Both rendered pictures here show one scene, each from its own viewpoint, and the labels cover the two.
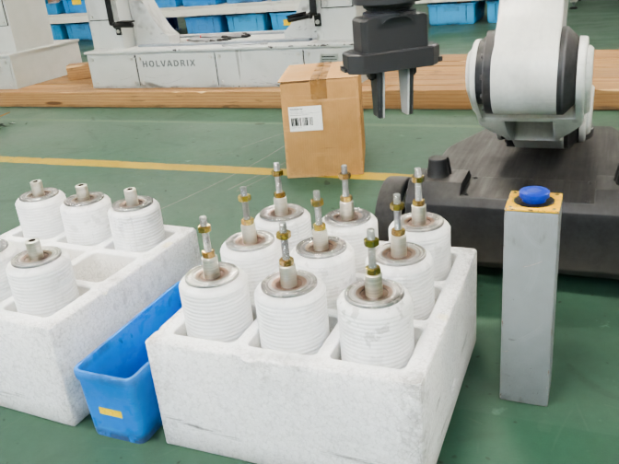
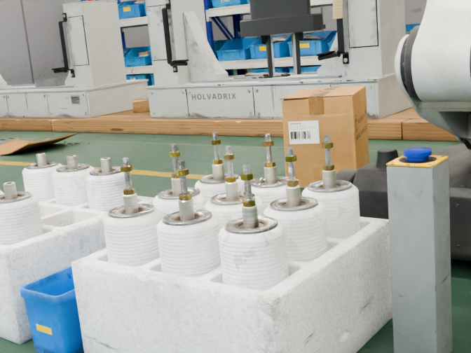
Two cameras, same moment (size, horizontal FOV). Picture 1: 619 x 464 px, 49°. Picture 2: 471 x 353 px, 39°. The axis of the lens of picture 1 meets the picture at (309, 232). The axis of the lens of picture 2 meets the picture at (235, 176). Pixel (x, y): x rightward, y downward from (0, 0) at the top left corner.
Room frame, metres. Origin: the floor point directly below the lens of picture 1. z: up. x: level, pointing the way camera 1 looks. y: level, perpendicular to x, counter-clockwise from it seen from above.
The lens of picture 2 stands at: (-0.13, -0.25, 0.52)
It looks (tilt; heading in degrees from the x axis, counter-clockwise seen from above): 12 degrees down; 13
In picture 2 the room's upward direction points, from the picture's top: 5 degrees counter-clockwise
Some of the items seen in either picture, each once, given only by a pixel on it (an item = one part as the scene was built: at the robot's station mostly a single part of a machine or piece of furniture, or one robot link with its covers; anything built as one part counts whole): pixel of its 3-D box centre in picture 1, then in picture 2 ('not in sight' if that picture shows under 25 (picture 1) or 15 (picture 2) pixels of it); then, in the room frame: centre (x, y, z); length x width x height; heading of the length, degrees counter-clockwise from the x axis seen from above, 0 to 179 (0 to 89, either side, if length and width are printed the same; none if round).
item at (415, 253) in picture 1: (399, 254); (294, 204); (0.86, -0.12, 0.25); 0.08 x 0.08 x 0.01
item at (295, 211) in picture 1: (281, 213); (219, 178); (1.06, 0.04, 0.25); 0.08 x 0.08 x 0.01
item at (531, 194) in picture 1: (534, 196); (417, 155); (0.86, -0.31, 0.32); 0.04 x 0.04 x 0.02
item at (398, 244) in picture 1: (398, 246); (293, 196); (0.86, -0.12, 0.26); 0.02 x 0.02 x 0.03
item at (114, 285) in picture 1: (59, 302); (39, 251); (1.13, 0.48, 0.09); 0.39 x 0.39 x 0.18; 63
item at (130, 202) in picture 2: (210, 267); (130, 203); (0.85, 0.14, 0.26); 0.02 x 0.02 x 0.03
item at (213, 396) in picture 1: (329, 341); (241, 290); (0.91, -0.02, 0.09); 0.39 x 0.39 x 0.18; 66
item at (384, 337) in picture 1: (378, 354); (256, 286); (0.75, -0.07, 0.16); 0.10 x 0.10 x 0.18
